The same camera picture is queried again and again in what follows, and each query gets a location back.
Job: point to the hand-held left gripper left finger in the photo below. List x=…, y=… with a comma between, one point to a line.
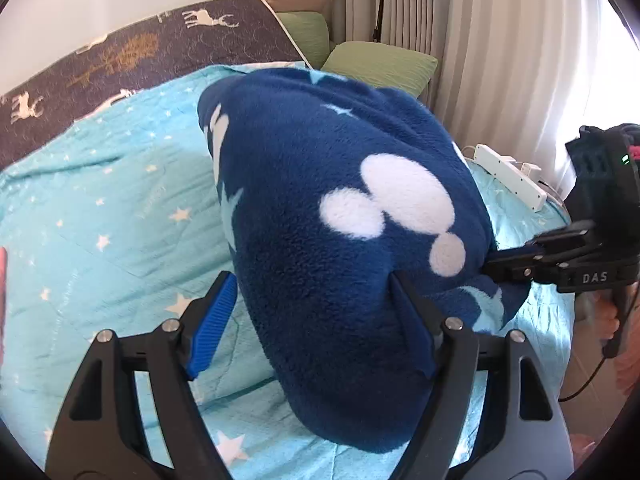
x=217, y=320

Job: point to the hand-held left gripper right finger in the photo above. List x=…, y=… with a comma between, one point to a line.
x=411, y=312

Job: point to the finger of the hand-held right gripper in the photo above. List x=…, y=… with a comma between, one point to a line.
x=525, y=269
x=565, y=239

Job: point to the dark blue fleece garment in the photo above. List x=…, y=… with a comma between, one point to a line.
x=325, y=150

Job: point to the person's right hand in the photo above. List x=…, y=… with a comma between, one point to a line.
x=602, y=317

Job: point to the white power strip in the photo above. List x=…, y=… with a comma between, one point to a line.
x=505, y=172

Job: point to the light blue star quilt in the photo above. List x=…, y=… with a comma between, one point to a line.
x=100, y=185

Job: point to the white curtain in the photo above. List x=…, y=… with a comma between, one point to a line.
x=475, y=35

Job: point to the green pillow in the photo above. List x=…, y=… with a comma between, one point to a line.
x=305, y=35
x=380, y=65

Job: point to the dark deer print mattress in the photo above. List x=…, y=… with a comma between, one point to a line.
x=225, y=50

